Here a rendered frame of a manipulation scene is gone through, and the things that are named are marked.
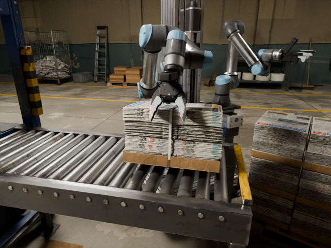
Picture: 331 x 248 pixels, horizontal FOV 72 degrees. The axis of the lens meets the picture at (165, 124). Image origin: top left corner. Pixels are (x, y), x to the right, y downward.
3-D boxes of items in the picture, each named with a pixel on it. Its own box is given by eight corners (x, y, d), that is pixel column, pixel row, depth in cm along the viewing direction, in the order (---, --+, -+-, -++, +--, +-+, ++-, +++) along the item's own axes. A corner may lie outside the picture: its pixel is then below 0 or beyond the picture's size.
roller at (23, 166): (77, 140, 136) (76, 132, 134) (12, 185, 92) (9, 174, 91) (70, 139, 137) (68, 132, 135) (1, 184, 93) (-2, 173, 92)
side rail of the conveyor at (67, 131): (235, 163, 124) (237, 142, 120) (236, 168, 119) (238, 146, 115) (23, 142, 151) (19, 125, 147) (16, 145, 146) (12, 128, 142)
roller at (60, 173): (108, 143, 132) (107, 135, 130) (54, 192, 89) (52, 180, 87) (100, 142, 133) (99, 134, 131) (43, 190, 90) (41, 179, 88)
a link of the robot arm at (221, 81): (212, 92, 185) (213, 76, 181) (219, 90, 195) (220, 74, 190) (225, 94, 178) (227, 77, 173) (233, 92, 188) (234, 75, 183)
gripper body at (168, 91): (182, 106, 85) (185, 76, 89) (179, 97, 77) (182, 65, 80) (162, 105, 87) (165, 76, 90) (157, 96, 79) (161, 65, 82)
